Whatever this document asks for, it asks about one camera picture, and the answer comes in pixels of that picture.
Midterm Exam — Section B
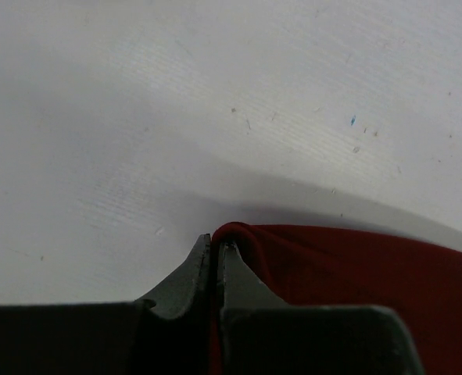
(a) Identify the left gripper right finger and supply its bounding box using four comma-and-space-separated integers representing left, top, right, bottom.
217, 241, 288, 311

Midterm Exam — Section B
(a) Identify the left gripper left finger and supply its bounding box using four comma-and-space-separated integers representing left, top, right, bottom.
137, 234, 212, 320

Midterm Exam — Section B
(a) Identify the dark maroon t shirt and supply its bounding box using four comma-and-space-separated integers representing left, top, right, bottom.
211, 222, 462, 374

